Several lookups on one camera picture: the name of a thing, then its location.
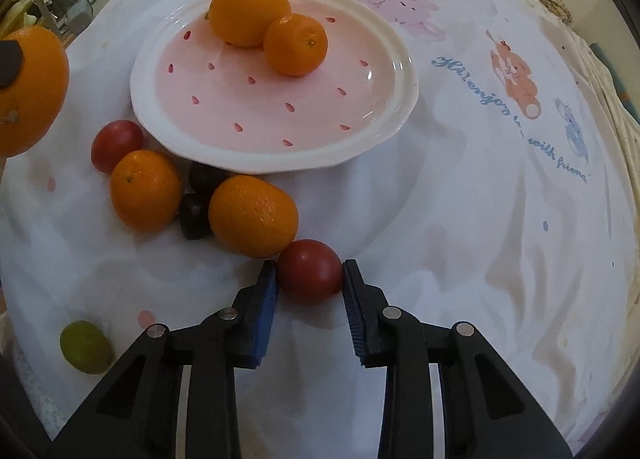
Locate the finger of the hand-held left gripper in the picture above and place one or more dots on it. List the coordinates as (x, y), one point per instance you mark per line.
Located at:
(7, 61)

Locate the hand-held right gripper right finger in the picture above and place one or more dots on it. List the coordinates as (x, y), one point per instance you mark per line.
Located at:
(354, 311)

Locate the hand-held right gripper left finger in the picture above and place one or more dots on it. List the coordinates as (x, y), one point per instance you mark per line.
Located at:
(266, 309)

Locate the medium orange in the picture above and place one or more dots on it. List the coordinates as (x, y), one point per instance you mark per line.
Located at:
(35, 109)

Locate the oblong red cherry tomato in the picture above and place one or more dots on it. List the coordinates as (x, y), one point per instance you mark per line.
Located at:
(310, 271)

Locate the oval orange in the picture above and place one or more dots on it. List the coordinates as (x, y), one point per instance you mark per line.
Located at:
(252, 216)

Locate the dark purple cherry tomato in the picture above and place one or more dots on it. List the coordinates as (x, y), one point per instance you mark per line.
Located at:
(192, 217)
(202, 178)

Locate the round red cherry tomato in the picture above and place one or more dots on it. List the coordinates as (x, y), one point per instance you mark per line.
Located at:
(116, 146)

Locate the small orange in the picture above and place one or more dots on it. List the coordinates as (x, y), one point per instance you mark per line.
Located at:
(295, 46)
(146, 190)

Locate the green cherry tomato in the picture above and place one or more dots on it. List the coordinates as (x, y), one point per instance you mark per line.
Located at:
(85, 346)

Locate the pink and white plate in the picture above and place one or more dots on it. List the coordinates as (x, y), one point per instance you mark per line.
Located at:
(280, 104)

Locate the pale green plant leaves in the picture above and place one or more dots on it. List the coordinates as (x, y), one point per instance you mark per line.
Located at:
(15, 14)

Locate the metal chair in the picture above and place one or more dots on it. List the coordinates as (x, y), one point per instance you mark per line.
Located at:
(80, 6)

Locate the white printed tablecloth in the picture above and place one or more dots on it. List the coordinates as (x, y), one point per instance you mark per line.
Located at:
(450, 239)

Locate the large orange with stem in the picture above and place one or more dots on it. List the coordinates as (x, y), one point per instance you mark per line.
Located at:
(245, 14)

